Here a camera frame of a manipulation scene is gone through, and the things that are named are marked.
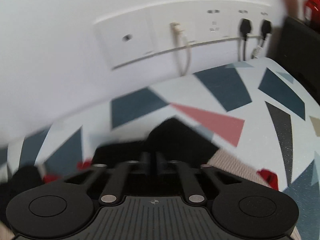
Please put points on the geometric patterned tablecloth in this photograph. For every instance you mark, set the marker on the geometric patterned tablecloth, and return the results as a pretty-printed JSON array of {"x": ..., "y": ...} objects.
[{"x": 255, "y": 110}]

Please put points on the black power plug right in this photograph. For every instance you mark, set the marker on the black power plug right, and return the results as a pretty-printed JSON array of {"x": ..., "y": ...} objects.
[{"x": 265, "y": 30}]

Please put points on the white blank wall plate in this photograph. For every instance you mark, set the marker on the white blank wall plate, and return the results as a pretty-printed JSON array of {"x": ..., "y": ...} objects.
[{"x": 125, "y": 38}]

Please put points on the black power plug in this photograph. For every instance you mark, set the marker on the black power plug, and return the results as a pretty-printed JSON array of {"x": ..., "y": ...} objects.
[
  {"x": 245, "y": 28},
  {"x": 265, "y": 30}
]

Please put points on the red and beige knit cardigan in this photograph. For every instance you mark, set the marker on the red and beige knit cardigan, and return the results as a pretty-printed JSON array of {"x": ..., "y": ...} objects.
[{"x": 35, "y": 208}]

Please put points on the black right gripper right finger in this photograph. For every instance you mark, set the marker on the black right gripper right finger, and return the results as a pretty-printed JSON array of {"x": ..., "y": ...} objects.
[{"x": 201, "y": 184}]

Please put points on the white power socket plate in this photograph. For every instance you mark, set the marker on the white power socket plate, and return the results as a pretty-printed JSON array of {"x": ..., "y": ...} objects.
[{"x": 212, "y": 21}]

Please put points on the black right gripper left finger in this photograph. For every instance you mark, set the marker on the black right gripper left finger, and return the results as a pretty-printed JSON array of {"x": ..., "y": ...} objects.
[{"x": 106, "y": 185}]

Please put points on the white double power socket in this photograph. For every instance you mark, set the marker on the white double power socket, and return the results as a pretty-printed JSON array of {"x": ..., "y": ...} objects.
[{"x": 255, "y": 12}]

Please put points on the white network socket plate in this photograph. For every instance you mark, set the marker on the white network socket plate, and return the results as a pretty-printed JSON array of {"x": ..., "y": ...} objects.
[{"x": 172, "y": 23}]

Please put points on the black speaker cabinet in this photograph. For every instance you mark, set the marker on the black speaker cabinet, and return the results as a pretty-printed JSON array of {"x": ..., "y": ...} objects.
[{"x": 295, "y": 47}]

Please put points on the black power plug left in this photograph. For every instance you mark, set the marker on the black power plug left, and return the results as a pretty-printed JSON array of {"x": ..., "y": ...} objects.
[{"x": 245, "y": 28}]

